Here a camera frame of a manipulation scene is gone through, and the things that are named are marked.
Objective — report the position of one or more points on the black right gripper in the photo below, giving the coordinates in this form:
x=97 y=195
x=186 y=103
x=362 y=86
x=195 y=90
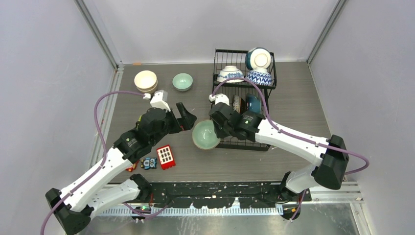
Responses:
x=220 y=134

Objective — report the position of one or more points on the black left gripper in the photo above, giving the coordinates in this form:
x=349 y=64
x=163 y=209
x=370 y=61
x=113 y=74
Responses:
x=185 y=123

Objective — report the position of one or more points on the light green bowl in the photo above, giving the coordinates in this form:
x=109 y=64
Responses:
x=204 y=136

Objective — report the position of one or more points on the dark blue glazed bowl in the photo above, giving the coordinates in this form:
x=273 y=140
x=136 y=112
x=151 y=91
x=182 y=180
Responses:
x=253 y=103

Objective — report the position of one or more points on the pale green striped bowl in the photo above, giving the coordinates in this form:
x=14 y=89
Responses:
x=182 y=82

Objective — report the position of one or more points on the beige bowl with flower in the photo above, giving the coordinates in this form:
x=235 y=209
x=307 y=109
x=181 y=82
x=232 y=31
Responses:
x=145 y=80

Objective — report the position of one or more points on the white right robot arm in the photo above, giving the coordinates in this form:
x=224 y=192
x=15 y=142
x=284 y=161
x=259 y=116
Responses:
x=327 y=157

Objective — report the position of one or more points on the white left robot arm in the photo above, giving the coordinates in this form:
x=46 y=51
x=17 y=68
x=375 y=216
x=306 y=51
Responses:
x=77 y=204

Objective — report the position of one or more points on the black patterned rim bowl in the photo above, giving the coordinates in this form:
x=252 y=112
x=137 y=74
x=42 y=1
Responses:
x=238 y=104

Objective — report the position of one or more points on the red white toy block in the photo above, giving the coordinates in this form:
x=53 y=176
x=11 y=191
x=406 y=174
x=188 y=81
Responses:
x=166 y=157

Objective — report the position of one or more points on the white blue floral bowl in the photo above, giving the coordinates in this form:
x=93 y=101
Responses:
x=230 y=72

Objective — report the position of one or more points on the blue owl puzzle piece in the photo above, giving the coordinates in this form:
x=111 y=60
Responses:
x=148 y=163

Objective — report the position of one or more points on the blue white zigzag bowl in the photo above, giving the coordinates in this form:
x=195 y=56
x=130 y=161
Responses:
x=260 y=76

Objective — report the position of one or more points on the teal bowl white base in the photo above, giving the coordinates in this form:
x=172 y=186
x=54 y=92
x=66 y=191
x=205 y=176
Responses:
x=258 y=57

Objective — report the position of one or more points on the red owl puzzle piece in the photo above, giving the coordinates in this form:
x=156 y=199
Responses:
x=132 y=168

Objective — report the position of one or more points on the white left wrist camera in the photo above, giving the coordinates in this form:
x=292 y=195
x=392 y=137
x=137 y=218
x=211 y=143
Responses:
x=159 y=100

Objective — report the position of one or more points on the black wire dish rack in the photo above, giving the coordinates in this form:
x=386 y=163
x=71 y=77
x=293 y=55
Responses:
x=241 y=94

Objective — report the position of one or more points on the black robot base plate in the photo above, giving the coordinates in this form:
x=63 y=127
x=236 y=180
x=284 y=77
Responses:
x=216 y=195

